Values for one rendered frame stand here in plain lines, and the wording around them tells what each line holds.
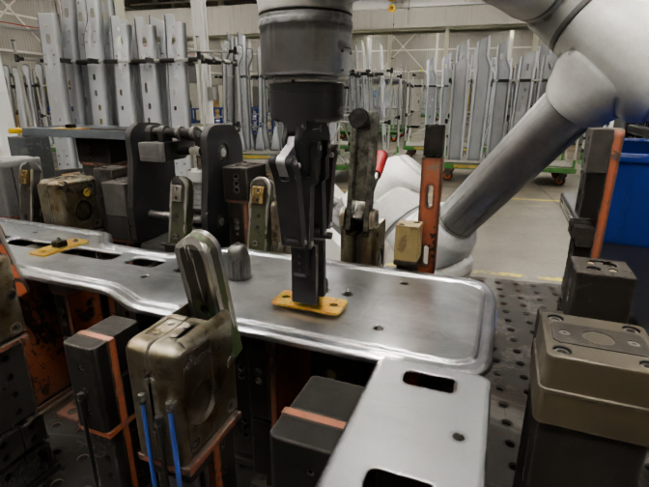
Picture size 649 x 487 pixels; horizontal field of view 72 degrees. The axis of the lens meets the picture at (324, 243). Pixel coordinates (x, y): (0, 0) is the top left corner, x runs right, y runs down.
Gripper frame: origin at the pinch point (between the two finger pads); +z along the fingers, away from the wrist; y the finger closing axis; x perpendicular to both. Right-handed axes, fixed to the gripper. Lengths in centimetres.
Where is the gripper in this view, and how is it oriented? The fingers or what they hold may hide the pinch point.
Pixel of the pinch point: (308, 270)
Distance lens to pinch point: 51.1
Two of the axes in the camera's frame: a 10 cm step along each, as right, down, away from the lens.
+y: 3.7, -2.9, 8.8
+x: -9.3, -1.1, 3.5
